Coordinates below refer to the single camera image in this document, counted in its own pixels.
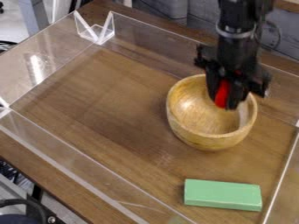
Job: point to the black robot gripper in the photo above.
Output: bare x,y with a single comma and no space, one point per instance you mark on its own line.
233,61

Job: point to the red felt fruit green stem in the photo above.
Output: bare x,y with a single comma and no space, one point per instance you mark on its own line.
222,94

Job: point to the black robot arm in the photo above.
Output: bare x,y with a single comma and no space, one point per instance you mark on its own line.
242,18

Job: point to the light wooden bowl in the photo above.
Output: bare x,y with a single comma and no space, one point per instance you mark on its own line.
202,125

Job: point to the green rectangular block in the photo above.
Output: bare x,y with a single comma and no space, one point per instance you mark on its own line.
227,195

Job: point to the clear acrylic tray enclosure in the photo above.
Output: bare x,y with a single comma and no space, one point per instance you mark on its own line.
84,129

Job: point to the black metal table bracket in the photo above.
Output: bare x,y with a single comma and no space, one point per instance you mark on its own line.
38,211

